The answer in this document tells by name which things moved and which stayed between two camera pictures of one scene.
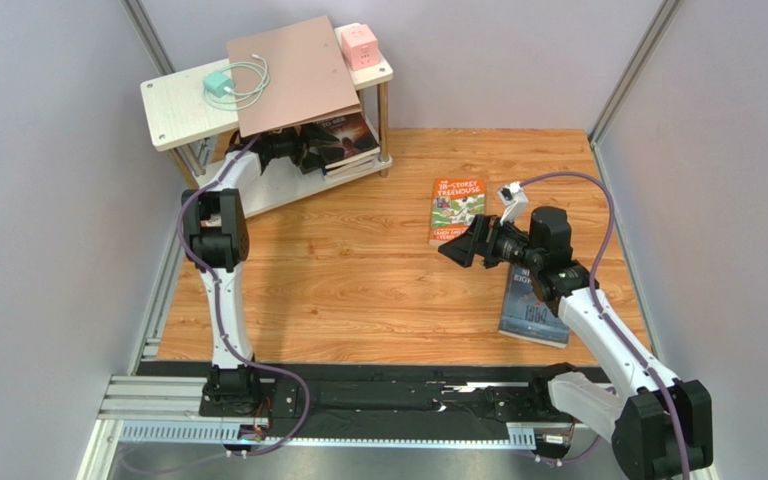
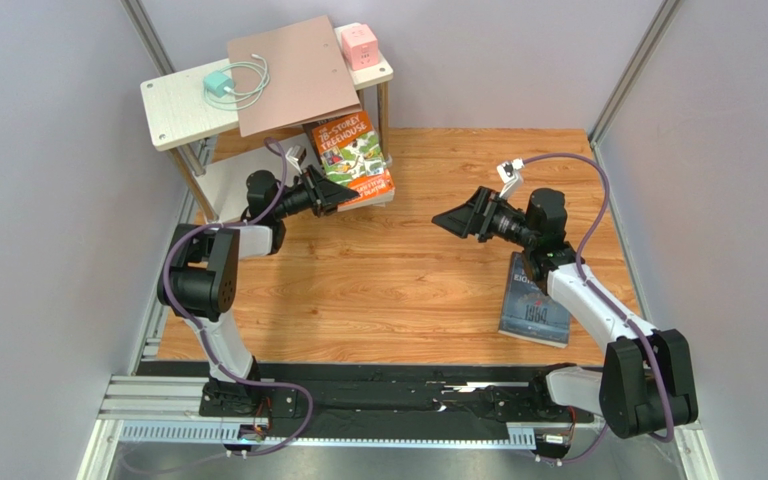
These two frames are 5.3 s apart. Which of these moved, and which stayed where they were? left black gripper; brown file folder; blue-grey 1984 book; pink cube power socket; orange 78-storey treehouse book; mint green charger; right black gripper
Moved: right black gripper; left black gripper; orange 78-storey treehouse book
Stayed: pink cube power socket; mint green charger; blue-grey 1984 book; brown file folder
